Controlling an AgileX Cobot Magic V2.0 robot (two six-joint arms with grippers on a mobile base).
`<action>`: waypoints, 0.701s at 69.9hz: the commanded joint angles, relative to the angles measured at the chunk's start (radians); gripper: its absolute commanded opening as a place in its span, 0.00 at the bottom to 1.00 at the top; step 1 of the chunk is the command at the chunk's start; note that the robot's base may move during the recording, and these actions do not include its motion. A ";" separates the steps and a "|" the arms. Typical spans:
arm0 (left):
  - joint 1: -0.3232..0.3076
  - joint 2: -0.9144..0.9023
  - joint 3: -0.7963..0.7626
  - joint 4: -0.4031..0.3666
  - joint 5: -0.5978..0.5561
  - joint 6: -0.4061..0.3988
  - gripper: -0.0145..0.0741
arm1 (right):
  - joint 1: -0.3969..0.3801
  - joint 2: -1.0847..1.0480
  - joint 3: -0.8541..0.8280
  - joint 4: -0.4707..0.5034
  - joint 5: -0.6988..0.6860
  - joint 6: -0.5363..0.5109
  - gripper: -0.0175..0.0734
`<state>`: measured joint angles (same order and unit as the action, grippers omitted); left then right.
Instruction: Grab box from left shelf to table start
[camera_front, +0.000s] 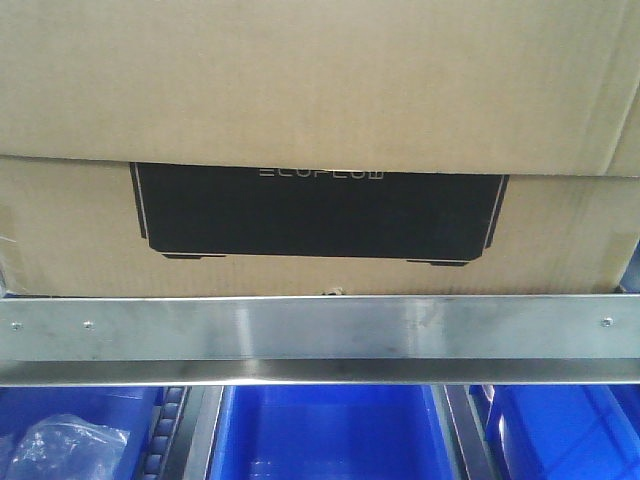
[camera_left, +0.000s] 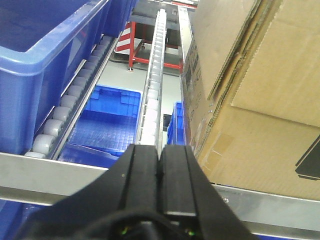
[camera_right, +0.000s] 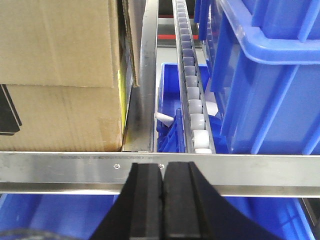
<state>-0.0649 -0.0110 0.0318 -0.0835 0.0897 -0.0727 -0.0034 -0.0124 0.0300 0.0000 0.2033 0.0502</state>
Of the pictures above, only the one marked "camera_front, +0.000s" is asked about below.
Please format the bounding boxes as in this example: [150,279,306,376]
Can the brown EcoFlow cardboard box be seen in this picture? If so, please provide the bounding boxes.
[1,1,639,297]

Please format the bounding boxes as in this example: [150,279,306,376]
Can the silver metal shelf beam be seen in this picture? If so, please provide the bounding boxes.
[1,294,639,386]

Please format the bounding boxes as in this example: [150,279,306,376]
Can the middle blue plastic bin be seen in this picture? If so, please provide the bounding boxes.
[209,385,454,479]

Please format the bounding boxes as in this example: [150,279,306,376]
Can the blue plastic bin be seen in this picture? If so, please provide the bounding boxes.
[209,385,454,479]
[469,384,639,479]
[1,387,165,479]

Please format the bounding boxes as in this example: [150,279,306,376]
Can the left blue plastic bin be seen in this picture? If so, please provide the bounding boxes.
[1,387,165,479]

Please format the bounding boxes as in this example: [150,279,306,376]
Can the right blue plastic bin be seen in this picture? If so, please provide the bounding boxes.
[469,384,639,479]

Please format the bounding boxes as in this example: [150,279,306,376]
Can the clear plastic bag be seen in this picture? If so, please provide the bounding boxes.
[1,414,130,479]

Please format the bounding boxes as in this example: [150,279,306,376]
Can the left roller track rail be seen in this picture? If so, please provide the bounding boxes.
[137,386,224,480]

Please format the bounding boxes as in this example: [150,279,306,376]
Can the right metal divider rail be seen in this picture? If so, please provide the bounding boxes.
[432,384,501,479]

